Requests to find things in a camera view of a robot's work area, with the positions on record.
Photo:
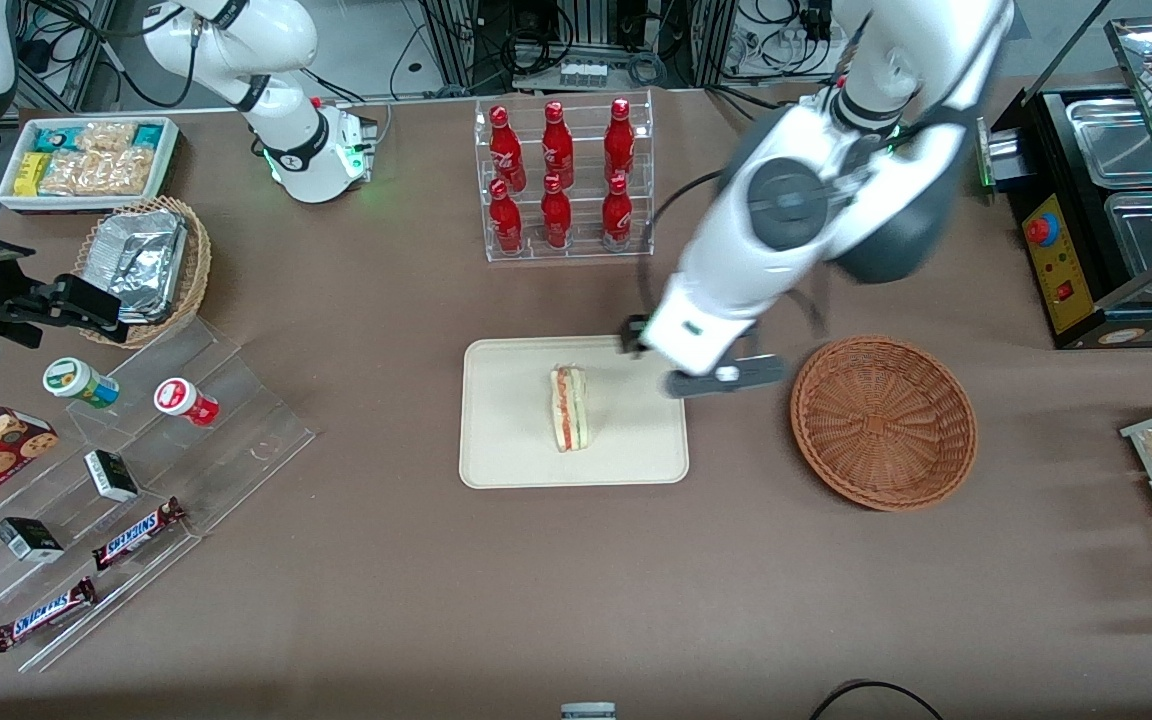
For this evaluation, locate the yellow snack pack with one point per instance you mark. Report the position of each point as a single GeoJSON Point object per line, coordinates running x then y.
{"type": "Point", "coordinates": [30, 175]}

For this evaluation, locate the triangular sandwich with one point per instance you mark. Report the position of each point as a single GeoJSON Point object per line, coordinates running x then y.
{"type": "Point", "coordinates": [568, 410]}

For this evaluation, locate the green lid yogurt cup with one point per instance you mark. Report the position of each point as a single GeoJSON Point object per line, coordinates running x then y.
{"type": "Point", "coordinates": [76, 380]}

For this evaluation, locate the light tan wicker basket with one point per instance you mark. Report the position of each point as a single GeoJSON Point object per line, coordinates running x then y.
{"type": "Point", "coordinates": [194, 270]}

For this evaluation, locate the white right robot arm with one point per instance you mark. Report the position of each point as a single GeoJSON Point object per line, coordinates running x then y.
{"type": "Point", "coordinates": [306, 150]}

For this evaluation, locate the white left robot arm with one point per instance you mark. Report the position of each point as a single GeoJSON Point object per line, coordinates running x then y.
{"type": "Point", "coordinates": [736, 270]}

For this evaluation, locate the aluminium foil container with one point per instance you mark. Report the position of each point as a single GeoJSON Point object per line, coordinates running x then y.
{"type": "Point", "coordinates": [141, 260]}

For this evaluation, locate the teal snack pack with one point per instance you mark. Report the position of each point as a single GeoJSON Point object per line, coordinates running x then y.
{"type": "Point", "coordinates": [148, 136]}
{"type": "Point", "coordinates": [54, 138]}

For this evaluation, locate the clear acrylic stepped stand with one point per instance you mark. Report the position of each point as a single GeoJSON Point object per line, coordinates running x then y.
{"type": "Point", "coordinates": [236, 420]}

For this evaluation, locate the small grey table edge block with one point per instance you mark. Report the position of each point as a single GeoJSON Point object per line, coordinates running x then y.
{"type": "Point", "coordinates": [588, 712]}

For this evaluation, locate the clear acrylic bottle rack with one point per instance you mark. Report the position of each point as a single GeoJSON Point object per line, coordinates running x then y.
{"type": "Point", "coordinates": [586, 250]}

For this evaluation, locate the white plastic snack bin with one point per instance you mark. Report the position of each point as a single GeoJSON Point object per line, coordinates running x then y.
{"type": "Point", "coordinates": [8, 195]}

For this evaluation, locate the cream plastic tray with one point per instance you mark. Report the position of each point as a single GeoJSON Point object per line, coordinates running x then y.
{"type": "Point", "coordinates": [506, 420]}

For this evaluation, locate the red lid yogurt cup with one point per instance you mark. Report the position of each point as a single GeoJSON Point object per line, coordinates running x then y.
{"type": "Point", "coordinates": [181, 398]}

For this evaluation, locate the black food warmer machine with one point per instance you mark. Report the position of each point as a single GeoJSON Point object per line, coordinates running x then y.
{"type": "Point", "coordinates": [1071, 290]}

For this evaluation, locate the brown Snickers bar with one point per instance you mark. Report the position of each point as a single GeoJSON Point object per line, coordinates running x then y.
{"type": "Point", "coordinates": [44, 614]}
{"type": "Point", "coordinates": [136, 533]}

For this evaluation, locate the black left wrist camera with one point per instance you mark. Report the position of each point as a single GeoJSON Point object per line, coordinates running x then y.
{"type": "Point", "coordinates": [634, 336]}

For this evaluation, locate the aluminium profile frame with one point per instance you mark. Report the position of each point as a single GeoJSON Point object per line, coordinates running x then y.
{"type": "Point", "coordinates": [454, 45]}

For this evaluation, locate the red cola bottle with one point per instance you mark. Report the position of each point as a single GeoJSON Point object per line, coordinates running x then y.
{"type": "Point", "coordinates": [557, 148]}
{"type": "Point", "coordinates": [617, 218]}
{"type": "Point", "coordinates": [556, 218]}
{"type": "Point", "coordinates": [506, 222]}
{"type": "Point", "coordinates": [619, 145]}
{"type": "Point", "coordinates": [504, 150]}

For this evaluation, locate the small black carton box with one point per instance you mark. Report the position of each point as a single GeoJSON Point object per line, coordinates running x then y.
{"type": "Point", "coordinates": [111, 476]}
{"type": "Point", "coordinates": [28, 540]}

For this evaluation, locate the clear rice cracker pack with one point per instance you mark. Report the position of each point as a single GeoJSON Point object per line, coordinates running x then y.
{"type": "Point", "coordinates": [101, 172]}
{"type": "Point", "coordinates": [106, 136]}

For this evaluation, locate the brown wicker basket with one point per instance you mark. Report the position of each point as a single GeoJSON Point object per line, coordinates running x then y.
{"type": "Point", "coordinates": [881, 420]}

